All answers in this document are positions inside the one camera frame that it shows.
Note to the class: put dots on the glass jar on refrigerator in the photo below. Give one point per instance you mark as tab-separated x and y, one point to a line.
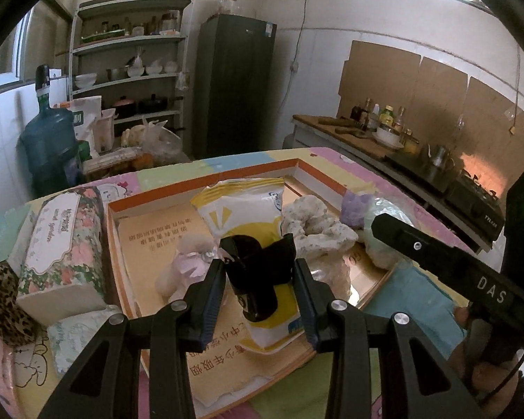
230	7

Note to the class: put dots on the brown cardboard wall panel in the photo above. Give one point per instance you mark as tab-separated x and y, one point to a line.
443	106

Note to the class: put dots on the blue water jug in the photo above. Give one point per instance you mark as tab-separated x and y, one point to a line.
50	143

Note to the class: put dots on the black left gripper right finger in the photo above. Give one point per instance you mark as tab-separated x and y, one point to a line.
415	380

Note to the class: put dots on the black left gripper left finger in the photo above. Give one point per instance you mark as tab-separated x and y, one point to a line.
103	382

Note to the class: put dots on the kitchen counter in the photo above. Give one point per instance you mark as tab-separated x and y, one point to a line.
424	183

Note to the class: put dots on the white speckled scrunchie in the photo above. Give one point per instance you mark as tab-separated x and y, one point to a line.
315	231

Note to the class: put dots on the leopard print cloth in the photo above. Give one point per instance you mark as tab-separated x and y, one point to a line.
17	328

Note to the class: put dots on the black gas stove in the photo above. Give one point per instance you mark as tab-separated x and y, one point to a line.
479	208

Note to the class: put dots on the orange rimmed cardboard box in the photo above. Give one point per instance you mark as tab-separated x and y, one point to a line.
143	232

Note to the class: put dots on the black haired doll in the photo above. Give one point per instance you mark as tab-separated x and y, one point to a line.
245	217

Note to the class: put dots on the grey metal shelf rack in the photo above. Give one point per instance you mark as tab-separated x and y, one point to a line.
133	55

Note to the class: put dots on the pale green tissue pack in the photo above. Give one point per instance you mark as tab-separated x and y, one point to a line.
68	337

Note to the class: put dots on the white bowl on counter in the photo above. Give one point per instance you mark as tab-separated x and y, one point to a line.
388	137

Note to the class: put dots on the person's right hand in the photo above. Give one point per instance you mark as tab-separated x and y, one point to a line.
487	377

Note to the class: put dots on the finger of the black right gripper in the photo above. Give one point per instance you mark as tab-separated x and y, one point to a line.
487	289

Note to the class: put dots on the clear plastic bag of food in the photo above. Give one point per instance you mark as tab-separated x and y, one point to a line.
154	139

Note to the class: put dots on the pink plush doll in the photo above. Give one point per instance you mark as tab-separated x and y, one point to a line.
193	257

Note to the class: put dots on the dark green refrigerator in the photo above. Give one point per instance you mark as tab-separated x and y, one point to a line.
231	82

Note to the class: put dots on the floral tissue pack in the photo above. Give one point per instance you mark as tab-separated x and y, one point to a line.
62	274

